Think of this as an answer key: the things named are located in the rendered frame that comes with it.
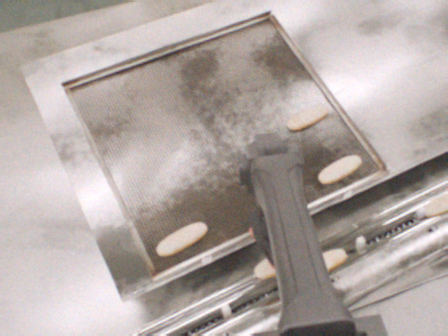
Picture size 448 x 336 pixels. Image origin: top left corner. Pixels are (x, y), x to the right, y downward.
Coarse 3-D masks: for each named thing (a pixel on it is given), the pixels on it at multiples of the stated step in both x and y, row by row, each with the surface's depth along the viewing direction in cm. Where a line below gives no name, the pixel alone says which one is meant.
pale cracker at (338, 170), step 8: (344, 160) 111; (352, 160) 111; (360, 160) 112; (328, 168) 110; (336, 168) 110; (344, 168) 110; (352, 168) 111; (320, 176) 109; (328, 176) 109; (336, 176) 109; (344, 176) 110
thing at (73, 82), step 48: (192, 48) 125; (96, 96) 117; (288, 96) 120; (96, 144) 111; (144, 144) 112; (336, 144) 114; (144, 192) 107; (240, 192) 108; (336, 192) 108; (240, 240) 101
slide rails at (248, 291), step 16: (416, 208) 111; (384, 224) 108; (416, 224) 108; (352, 240) 106; (384, 240) 106; (352, 256) 104; (256, 288) 101; (256, 304) 99; (192, 320) 97; (224, 320) 97
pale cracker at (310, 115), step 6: (312, 108) 117; (318, 108) 117; (324, 108) 118; (300, 114) 116; (306, 114) 116; (312, 114) 116; (318, 114) 116; (324, 114) 117; (294, 120) 116; (300, 120) 115; (306, 120) 116; (312, 120) 116; (318, 120) 116; (288, 126) 115; (294, 126) 115; (300, 126) 115; (306, 126) 116
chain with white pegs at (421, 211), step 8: (424, 208) 108; (416, 216) 110; (424, 216) 109; (408, 224) 110; (392, 232) 109; (360, 240) 104; (376, 240) 108; (352, 248) 106; (360, 248) 105; (272, 288) 102; (264, 296) 102; (224, 304) 97; (248, 304) 100; (224, 312) 96; (232, 312) 100; (216, 320) 98; (200, 328) 98
